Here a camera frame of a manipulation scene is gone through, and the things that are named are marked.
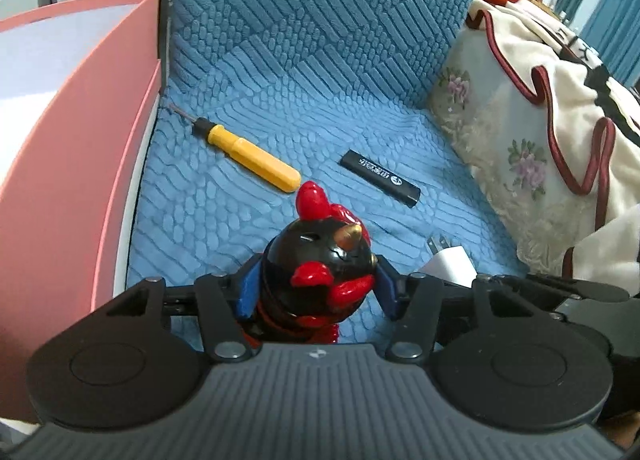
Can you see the yellow handled screwdriver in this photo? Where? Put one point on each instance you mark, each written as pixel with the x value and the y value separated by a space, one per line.
pixel 268 167

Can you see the blue textured sofa cover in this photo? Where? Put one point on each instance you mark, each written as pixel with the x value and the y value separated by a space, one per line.
pixel 306 80

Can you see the pink cardboard box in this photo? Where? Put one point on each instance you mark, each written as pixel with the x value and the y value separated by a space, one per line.
pixel 80 83

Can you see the black lighter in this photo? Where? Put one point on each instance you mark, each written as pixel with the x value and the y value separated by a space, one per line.
pixel 375 174

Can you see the white USB wall charger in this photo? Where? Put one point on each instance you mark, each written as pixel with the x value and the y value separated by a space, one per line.
pixel 449 263

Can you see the blue curtain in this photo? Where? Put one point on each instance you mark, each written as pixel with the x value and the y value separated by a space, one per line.
pixel 613 31

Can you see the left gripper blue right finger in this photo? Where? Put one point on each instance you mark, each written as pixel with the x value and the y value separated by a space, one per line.
pixel 394 291

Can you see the cream blanket with red trim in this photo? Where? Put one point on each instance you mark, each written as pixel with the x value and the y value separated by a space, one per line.
pixel 611 253

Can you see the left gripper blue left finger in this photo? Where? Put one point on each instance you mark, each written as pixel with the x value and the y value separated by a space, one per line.
pixel 240 290

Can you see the red black lion figurine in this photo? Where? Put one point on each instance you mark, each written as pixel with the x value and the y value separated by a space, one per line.
pixel 314 274

